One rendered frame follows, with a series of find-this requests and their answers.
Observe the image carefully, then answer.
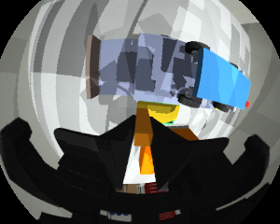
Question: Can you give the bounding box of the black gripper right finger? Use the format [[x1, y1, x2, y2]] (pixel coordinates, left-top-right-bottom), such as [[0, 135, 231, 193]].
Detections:
[[150, 116, 230, 191]]

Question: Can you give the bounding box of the small blue wheeled trolley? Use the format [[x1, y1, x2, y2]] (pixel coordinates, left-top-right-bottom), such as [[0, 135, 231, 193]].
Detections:
[[177, 41, 251, 113]]

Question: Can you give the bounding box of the light blue ramp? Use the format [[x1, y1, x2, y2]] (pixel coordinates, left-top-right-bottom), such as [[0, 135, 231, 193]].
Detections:
[[85, 34, 197, 104]]

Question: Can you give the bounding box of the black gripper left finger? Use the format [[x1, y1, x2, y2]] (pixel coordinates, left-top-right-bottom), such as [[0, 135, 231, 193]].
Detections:
[[54, 115, 136, 191]]

